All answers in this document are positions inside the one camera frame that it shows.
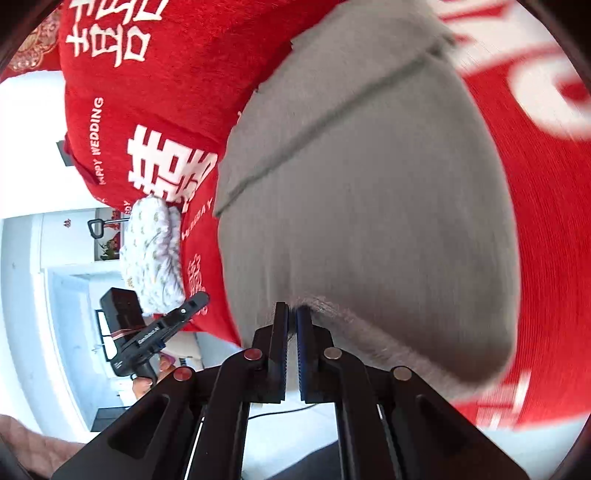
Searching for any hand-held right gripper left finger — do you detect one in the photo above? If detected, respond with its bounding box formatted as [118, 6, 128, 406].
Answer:
[51, 302, 290, 480]

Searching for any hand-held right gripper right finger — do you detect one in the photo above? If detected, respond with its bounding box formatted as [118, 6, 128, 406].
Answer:
[297, 307, 532, 480]

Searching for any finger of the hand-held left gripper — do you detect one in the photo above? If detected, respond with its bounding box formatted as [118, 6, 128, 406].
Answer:
[159, 291, 211, 334]

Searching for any grey sweater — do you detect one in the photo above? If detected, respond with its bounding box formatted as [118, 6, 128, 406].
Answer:
[213, 0, 522, 402]

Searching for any person's left hand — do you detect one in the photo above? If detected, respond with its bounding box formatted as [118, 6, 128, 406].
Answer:
[130, 353, 178, 402]

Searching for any white floral cloth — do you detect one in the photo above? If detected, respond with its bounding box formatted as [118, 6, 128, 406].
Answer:
[119, 195, 188, 317]

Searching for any pink checkered cloth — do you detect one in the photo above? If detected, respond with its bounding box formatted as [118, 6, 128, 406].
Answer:
[0, 414, 86, 478]

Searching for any red printed blanket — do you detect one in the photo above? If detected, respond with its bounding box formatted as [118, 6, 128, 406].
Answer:
[58, 0, 591, 432]

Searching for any red patterned cushion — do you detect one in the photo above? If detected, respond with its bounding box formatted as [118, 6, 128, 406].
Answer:
[9, 7, 63, 75]

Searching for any black cable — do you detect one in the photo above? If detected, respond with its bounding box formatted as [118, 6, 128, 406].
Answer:
[249, 407, 334, 422]

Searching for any framed wall picture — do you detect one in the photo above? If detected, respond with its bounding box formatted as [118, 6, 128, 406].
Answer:
[92, 208, 131, 264]

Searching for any black handled tool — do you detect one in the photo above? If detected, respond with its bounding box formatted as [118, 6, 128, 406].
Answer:
[88, 218, 131, 239]

